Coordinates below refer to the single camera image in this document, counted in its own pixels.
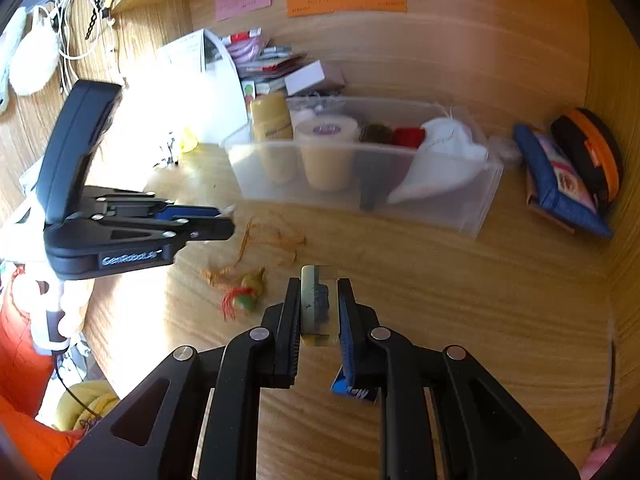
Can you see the round cream jar purple label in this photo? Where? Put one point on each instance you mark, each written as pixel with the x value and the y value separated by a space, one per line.
pixel 327 144

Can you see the clear plastic storage bin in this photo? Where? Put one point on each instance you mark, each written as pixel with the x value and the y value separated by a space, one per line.
pixel 376 168

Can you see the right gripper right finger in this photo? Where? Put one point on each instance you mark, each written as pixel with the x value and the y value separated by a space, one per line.
pixel 378 359

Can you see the small grey green box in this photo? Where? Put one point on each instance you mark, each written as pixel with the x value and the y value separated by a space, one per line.
pixel 319 318

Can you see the white paper sheets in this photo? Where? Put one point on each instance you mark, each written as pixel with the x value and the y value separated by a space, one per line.
pixel 189 91

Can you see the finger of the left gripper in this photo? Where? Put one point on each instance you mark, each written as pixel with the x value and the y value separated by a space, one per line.
pixel 179 231
pixel 166 210

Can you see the small white cardboard box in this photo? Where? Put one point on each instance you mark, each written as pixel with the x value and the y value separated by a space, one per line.
pixel 318 76

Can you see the blue patchwork pencil case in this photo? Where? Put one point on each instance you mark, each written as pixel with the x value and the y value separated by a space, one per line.
pixel 560 191

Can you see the red velvet pouch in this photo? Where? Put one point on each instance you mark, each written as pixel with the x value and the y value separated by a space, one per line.
pixel 408 137

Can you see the blue card pack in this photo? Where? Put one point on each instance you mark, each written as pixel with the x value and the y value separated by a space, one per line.
pixel 341 387

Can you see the person's right hand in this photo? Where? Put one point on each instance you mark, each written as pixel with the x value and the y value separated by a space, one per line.
pixel 595 460

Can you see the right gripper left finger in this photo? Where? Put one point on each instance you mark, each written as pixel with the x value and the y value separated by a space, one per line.
pixel 264 357

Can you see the bag with pink cord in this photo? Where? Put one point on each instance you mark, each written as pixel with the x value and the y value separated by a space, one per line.
pixel 246 46

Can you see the dark green glass jar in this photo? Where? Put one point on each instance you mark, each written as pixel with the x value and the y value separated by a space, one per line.
pixel 376 134

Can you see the black orange zip case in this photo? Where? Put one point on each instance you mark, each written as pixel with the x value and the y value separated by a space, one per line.
pixel 591 148

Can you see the yellow cylindrical bottle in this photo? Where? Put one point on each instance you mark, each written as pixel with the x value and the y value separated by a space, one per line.
pixel 273 131

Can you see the person's left hand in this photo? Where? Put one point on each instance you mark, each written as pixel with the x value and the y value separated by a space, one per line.
pixel 37 292

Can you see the gourd charm with tassel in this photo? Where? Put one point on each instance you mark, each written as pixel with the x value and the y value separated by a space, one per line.
pixel 242 289

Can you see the stack of books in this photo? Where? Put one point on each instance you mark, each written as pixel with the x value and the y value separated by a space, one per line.
pixel 266 72

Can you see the white drawstring pouch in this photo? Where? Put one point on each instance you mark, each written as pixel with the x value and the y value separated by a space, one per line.
pixel 447 159

